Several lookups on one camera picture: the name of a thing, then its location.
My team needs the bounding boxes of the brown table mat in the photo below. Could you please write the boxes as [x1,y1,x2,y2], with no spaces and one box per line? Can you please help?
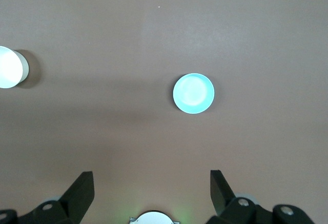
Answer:
[0,0,328,224]

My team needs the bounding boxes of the white bowl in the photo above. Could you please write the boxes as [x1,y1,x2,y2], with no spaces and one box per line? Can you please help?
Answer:
[0,45,30,89]

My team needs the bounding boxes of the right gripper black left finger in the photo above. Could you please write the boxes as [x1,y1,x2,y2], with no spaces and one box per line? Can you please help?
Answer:
[0,171,95,224]

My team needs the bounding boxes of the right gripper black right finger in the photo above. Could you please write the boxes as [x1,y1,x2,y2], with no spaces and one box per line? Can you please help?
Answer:
[206,170,315,224]

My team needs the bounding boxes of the light blue bowl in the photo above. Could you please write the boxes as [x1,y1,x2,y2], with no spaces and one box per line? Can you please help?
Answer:
[172,73,215,114]

